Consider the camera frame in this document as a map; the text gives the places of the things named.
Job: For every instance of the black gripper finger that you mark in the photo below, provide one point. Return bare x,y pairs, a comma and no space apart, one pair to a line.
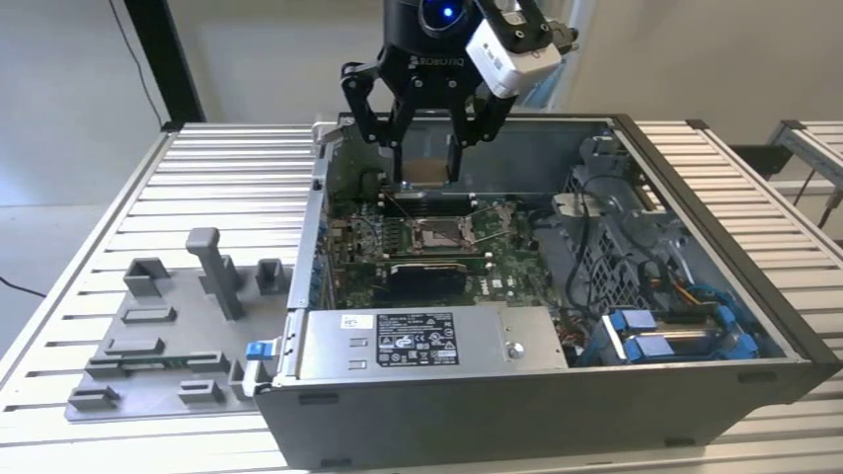
458,118
401,113

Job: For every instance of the silver CPU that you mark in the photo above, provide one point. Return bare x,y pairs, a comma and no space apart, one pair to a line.
424,172

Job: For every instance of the CPU socket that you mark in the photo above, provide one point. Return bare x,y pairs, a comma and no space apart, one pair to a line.
437,237

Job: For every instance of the black RAM slot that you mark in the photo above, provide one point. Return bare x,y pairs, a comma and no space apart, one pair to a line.
435,254
435,259

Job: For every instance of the thin metal locking lever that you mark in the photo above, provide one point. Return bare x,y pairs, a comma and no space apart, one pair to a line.
492,232

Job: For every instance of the green motherboard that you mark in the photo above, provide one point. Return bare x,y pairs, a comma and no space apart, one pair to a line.
520,257

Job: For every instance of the black graphics card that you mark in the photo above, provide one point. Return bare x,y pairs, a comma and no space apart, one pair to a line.
428,281

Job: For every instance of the grey plastic drive cage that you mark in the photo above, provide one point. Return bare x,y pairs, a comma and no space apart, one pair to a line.
606,247

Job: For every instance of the black box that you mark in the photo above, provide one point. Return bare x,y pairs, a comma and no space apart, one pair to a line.
760,160

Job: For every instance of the silver power supply unit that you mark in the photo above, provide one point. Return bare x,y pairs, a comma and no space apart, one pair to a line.
329,353

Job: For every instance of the disk carrier with blue latch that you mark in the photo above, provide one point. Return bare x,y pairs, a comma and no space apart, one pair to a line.
256,349

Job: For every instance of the green RAM stick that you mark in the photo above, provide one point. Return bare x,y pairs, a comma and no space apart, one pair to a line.
176,363

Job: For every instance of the dark grey PC case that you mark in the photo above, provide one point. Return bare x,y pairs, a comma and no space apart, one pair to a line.
460,424

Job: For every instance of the grey parts rack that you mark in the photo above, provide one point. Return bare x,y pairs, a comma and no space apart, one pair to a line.
164,392

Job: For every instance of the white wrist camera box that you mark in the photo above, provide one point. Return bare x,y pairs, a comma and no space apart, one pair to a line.
507,69

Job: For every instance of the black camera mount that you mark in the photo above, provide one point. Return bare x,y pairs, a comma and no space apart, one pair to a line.
520,24

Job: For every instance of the black vertical frame post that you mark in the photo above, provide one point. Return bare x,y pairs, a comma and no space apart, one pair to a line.
175,59

